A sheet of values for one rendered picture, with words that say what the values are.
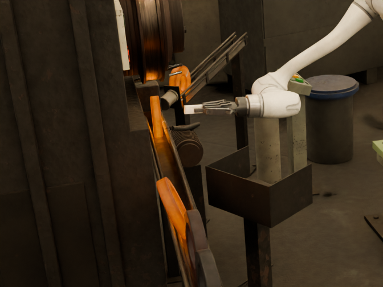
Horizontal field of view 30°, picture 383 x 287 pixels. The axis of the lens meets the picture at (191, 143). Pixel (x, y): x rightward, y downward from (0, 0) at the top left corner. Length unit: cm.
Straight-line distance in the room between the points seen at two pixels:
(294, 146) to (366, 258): 73
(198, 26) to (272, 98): 264
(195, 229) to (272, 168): 174
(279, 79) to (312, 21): 206
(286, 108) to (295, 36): 214
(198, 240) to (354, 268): 136
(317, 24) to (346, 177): 143
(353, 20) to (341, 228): 105
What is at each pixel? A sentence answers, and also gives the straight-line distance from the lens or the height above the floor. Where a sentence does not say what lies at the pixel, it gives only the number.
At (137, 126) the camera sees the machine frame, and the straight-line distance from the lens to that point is 221.
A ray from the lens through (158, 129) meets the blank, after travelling 263.
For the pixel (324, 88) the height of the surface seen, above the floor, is 43.
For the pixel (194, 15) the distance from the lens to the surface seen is 528.
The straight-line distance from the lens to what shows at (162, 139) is 267.
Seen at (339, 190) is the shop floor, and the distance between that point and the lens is 370.
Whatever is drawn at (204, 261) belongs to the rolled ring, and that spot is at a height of 76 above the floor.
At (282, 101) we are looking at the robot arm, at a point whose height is 74.
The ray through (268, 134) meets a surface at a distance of 344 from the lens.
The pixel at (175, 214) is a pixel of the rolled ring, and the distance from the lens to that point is 196.
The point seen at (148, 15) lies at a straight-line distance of 236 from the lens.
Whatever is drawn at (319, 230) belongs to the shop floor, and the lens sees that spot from 333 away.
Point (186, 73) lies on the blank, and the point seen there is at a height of 74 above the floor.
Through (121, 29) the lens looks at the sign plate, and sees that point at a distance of 211.
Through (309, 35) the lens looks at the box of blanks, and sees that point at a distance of 489.
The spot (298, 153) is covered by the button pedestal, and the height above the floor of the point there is 22.
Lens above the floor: 163
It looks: 22 degrees down
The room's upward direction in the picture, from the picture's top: 5 degrees counter-clockwise
